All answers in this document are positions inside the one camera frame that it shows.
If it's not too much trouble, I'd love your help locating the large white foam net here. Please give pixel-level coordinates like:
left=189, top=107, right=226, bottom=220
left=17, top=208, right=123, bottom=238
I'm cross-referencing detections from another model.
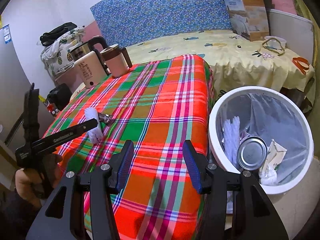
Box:
left=223, top=116, right=240, bottom=168

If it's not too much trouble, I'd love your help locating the pineapple print bundle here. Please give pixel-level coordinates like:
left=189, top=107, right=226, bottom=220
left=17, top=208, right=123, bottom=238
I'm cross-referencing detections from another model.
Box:
left=40, top=27, right=85, bottom=81

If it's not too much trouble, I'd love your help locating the orange strap loop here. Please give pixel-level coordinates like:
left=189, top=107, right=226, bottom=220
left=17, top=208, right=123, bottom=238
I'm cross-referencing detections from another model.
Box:
left=292, top=56, right=311, bottom=75

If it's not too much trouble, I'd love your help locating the white round trash bin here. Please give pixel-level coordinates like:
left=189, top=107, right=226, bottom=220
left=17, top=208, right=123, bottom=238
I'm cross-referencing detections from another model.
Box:
left=208, top=86, right=314, bottom=196

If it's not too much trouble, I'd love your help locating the white paper tissue pack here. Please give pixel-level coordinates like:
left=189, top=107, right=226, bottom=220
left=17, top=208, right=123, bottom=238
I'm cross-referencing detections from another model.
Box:
left=258, top=139, right=287, bottom=186

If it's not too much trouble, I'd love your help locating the black bag on bundle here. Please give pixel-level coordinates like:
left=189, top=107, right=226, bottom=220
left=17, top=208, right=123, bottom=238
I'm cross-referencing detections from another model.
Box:
left=40, top=22, right=77, bottom=47

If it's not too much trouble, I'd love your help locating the pink storage bin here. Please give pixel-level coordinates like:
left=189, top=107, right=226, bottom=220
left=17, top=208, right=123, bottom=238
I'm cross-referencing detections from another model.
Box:
left=55, top=67, right=82, bottom=93

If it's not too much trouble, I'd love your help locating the grey plastic bin liner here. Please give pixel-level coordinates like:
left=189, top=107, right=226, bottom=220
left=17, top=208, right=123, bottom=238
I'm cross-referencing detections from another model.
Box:
left=217, top=93, right=309, bottom=186

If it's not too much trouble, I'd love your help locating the olive strap loop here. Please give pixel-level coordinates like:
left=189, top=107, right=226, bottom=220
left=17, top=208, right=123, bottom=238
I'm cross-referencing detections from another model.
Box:
left=261, top=37, right=286, bottom=57

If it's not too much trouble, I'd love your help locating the grey refrigerator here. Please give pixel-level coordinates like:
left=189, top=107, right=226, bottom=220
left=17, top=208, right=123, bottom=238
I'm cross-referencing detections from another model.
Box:
left=0, top=24, right=54, bottom=190

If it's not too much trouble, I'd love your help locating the yellow fruit-print bedsheet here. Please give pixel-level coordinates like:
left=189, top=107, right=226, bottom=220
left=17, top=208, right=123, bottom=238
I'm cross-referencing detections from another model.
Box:
left=69, top=29, right=316, bottom=100

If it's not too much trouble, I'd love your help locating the blue floral headboard cloth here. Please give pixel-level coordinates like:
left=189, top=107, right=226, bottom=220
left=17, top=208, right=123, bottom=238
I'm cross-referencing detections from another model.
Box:
left=91, top=0, right=232, bottom=47

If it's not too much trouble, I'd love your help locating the red toy item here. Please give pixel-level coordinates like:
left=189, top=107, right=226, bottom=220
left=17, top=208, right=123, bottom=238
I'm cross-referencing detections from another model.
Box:
left=39, top=95, right=60, bottom=117

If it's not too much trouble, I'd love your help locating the pink mug with brown lid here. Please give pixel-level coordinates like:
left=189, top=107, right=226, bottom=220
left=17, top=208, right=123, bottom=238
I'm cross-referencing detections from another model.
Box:
left=100, top=44, right=132, bottom=78

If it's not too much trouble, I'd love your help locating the small white foam net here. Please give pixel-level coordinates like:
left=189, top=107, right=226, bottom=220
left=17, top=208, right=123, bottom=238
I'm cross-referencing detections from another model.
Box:
left=84, top=107, right=104, bottom=145

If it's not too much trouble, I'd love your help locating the bedding set cardboard box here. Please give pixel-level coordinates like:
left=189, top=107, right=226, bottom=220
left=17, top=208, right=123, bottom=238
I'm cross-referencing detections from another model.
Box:
left=223, top=0, right=272, bottom=41

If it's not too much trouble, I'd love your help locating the clear plastic cup on table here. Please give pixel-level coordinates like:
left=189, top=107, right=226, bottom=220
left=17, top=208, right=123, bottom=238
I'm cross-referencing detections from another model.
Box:
left=98, top=113, right=112, bottom=126

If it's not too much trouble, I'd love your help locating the metal tin can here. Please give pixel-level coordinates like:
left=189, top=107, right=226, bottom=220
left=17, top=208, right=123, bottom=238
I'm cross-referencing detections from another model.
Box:
left=237, top=136, right=267, bottom=171

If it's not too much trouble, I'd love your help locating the black bag on floor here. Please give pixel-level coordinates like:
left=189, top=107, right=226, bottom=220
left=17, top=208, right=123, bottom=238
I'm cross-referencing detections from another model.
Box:
left=47, top=83, right=72, bottom=111

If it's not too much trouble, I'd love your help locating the red green plaid tablecloth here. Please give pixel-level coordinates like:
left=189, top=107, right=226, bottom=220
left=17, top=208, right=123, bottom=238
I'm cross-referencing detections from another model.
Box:
left=46, top=54, right=213, bottom=239

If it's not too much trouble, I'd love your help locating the white steel electric kettle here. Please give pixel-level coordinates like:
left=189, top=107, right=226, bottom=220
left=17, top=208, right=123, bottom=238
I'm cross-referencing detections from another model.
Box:
left=70, top=36, right=108, bottom=88

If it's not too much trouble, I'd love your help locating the white panel board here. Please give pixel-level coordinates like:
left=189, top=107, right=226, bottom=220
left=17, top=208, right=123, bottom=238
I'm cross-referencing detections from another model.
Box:
left=267, top=9, right=314, bottom=63

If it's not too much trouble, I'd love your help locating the olive yellow curtain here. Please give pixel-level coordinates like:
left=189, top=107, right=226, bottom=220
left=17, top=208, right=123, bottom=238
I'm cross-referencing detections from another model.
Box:
left=280, top=0, right=320, bottom=160

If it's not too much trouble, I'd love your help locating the person's left hand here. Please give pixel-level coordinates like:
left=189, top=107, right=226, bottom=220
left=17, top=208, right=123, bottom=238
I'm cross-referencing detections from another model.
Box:
left=15, top=154, right=63, bottom=209

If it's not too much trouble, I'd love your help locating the clear plastic container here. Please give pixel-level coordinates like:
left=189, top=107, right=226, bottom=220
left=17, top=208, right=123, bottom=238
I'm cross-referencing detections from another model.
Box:
left=264, top=36, right=286, bottom=50

